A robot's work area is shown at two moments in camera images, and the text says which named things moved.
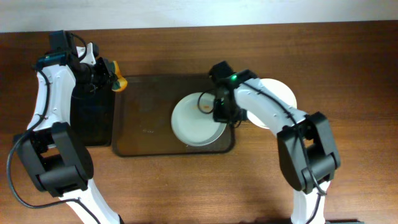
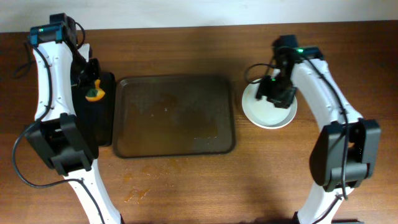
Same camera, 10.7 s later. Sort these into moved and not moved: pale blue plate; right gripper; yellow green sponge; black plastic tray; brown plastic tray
Moved: pale blue plate; right gripper; yellow green sponge
Not moved: brown plastic tray; black plastic tray
